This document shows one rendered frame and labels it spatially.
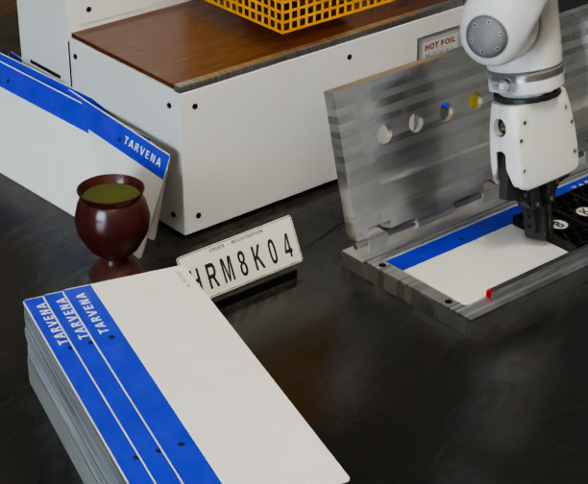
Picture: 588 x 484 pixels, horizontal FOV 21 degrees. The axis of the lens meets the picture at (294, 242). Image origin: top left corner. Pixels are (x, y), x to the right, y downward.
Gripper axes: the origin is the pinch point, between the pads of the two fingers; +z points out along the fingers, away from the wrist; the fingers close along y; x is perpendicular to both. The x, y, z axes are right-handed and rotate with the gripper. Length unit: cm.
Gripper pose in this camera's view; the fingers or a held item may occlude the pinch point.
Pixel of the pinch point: (538, 221)
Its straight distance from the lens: 186.2
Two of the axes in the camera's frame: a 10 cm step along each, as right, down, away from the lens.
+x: -6.3, -1.7, 7.6
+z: 1.3, 9.4, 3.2
